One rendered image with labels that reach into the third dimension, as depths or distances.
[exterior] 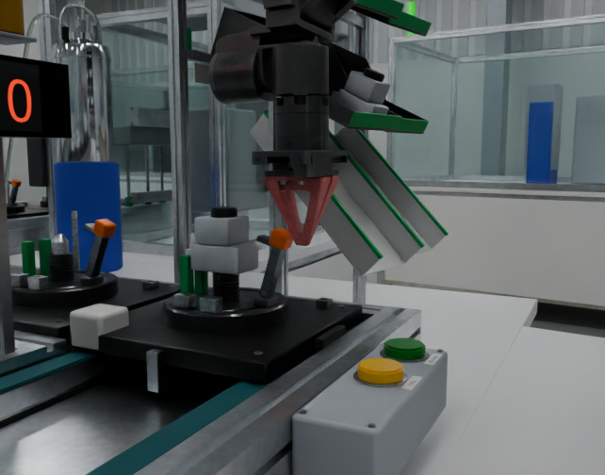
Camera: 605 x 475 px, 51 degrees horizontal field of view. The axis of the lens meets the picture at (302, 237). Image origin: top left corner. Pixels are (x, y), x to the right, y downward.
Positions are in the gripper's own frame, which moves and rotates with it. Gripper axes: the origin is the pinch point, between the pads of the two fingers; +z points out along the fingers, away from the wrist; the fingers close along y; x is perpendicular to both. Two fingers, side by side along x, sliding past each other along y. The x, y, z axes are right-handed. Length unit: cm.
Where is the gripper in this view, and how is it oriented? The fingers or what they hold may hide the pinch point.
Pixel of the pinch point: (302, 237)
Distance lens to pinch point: 67.6
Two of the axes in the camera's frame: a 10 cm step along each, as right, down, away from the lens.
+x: 9.0, 0.5, -4.4
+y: -4.4, 1.2, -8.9
